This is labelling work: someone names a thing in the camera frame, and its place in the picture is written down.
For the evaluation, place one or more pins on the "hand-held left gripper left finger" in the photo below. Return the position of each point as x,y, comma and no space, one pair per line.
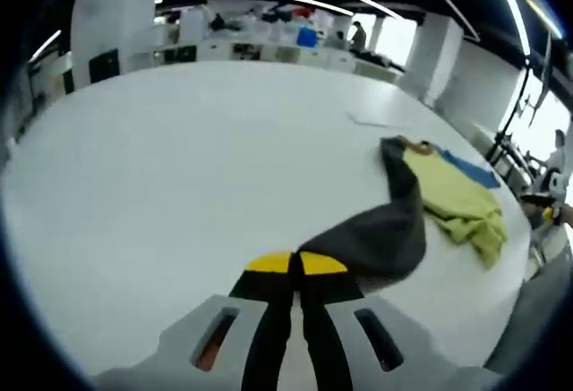
188,346

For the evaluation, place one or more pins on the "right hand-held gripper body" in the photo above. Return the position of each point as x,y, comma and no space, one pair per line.
558,183

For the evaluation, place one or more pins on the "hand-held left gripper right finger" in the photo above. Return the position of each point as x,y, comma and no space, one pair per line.
403,346

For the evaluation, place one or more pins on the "blue cloth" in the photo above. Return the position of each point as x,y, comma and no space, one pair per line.
474,172

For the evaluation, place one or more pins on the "yellow-green garment with grey sleeves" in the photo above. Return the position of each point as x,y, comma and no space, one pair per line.
461,194

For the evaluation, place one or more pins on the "black equipment stand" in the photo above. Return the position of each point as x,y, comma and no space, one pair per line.
500,151

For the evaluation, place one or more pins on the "grey mesh chair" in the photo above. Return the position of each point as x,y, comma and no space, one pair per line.
537,319

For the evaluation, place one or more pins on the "blue box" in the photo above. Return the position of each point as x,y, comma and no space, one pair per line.
306,36

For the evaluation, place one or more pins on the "black panel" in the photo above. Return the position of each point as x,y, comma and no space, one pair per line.
104,66

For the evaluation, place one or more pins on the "short ceiling light strip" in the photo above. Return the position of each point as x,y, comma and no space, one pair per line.
45,45

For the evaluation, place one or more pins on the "wide white pillar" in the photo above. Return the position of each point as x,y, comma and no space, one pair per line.
116,15

